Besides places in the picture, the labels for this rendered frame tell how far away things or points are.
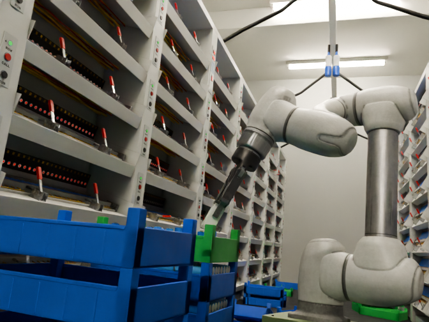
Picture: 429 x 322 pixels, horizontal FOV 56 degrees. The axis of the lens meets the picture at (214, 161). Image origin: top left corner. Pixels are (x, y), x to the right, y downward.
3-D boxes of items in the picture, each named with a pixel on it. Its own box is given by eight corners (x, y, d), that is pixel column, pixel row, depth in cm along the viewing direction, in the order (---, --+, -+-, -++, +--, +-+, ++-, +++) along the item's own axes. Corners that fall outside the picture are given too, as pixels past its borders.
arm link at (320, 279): (308, 299, 150) (311, 239, 156) (357, 306, 139) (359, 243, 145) (288, 299, 138) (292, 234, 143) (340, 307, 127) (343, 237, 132)
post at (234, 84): (225, 309, 275) (243, 78, 309) (221, 311, 266) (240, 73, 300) (197, 305, 281) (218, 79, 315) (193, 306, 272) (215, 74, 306)
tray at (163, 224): (190, 236, 211) (196, 219, 212) (136, 230, 154) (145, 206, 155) (158, 223, 217) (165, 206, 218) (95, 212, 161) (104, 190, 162)
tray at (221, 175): (230, 186, 283) (236, 168, 285) (202, 169, 227) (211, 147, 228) (204, 177, 290) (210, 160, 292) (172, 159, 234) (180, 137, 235)
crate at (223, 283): (235, 294, 101) (238, 261, 102) (206, 303, 82) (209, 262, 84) (133, 280, 112) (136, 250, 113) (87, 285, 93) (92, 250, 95)
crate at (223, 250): (238, 261, 102) (240, 230, 104) (209, 262, 84) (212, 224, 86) (136, 250, 113) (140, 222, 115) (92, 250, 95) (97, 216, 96)
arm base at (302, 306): (352, 321, 145) (352, 305, 146) (343, 326, 126) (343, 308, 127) (302, 313, 153) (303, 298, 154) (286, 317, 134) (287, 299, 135)
